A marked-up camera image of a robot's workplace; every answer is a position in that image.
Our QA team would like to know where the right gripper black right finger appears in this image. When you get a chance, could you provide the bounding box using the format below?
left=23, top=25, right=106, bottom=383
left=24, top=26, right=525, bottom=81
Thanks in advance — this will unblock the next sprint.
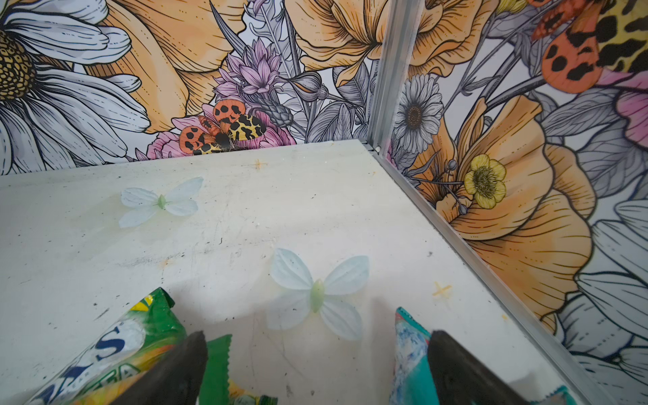
left=427, top=330, right=527, bottom=405

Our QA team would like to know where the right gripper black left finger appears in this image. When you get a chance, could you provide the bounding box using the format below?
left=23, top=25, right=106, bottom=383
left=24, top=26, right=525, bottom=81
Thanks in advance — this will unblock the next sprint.
left=112, top=332, right=208, bottom=404

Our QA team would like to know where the green Fox's Spring Tea bag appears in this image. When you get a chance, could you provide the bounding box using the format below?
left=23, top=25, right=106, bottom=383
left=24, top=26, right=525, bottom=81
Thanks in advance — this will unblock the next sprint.
left=197, top=335, right=278, bottom=405

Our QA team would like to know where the teal snack bag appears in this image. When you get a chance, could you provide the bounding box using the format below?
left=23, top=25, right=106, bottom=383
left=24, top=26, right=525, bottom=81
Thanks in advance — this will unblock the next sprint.
left=389, top=306, right=578, bottom=405

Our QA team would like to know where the green Fox's candy bag rear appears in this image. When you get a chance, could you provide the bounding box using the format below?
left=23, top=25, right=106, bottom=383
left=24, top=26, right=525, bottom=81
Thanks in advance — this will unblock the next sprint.
left=27, top=288, right=187, bottom=404

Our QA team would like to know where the large white butterfly decoration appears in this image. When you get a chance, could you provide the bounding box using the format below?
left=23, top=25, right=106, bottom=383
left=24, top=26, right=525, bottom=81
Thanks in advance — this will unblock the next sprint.
left=266, top=248, right=370, bottom=341

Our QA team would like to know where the small white butterfly decoration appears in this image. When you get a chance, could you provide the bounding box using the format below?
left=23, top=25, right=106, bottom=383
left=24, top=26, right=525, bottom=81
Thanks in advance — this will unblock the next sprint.
left=118, top=177, right=204, bottom=229

